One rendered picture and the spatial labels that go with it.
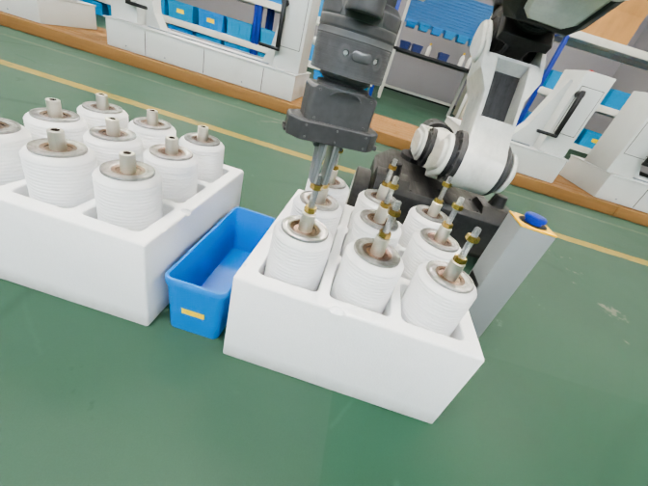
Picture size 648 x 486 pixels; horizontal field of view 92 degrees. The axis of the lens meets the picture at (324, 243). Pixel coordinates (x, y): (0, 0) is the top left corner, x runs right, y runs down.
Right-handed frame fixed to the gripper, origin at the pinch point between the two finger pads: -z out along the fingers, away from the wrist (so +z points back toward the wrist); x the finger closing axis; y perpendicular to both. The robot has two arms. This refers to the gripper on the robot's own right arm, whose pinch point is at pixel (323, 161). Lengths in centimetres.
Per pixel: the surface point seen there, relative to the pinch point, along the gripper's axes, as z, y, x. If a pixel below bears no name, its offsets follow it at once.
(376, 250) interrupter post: -10.1, -5.2, 10.2
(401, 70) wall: 6, 772, 343
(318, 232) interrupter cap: -10.9, -0.9, 2.0
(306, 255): -12.6, -4.8, -0.2
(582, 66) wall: 118, 644, 701
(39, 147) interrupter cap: -10.8, 14.0, -40.6
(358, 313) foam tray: -18.2, -10.6, 8.3
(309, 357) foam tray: -29.6, -9.8, 3.6
